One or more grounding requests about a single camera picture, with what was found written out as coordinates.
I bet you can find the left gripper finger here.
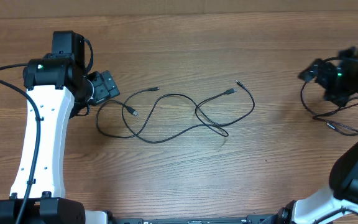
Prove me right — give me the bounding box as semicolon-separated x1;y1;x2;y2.
106;83;120;98
101;70;116;87

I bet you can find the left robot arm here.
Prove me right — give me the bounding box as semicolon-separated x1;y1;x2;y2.
0;30;119;223

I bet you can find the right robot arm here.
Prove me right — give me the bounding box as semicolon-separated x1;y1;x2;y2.
264;47;358;223

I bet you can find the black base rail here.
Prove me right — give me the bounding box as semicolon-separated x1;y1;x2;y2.
85;210;291;224

